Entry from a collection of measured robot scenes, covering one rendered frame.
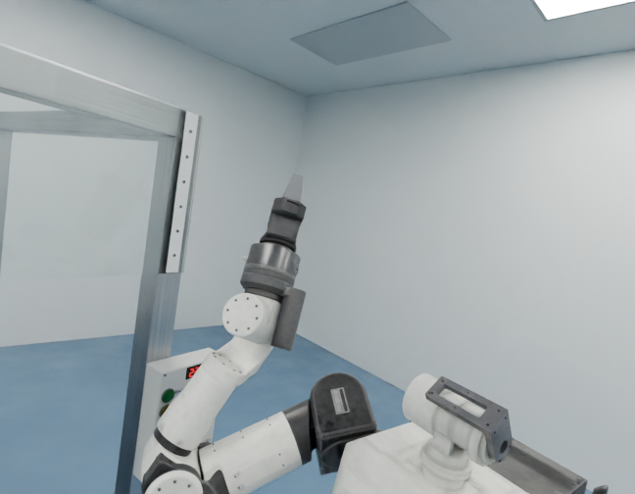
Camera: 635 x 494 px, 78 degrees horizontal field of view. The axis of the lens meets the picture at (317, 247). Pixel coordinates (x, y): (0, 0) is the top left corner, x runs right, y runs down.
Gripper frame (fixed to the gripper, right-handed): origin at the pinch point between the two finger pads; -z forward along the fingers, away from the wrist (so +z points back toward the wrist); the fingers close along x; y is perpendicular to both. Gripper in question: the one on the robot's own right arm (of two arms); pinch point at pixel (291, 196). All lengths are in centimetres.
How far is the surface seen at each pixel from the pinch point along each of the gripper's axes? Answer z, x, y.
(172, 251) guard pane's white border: 11.5, -19.9, 20.6
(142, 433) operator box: 49, -33, 16
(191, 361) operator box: 32.4, -30.7, 10.7
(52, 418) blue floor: 91, -224, 98
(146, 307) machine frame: 23.7, -25.2, 22.8
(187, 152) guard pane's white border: -8.0, -12.2, 23.0
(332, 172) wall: -192, -330, -47
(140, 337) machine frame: 30.1, -28.4, 22.5
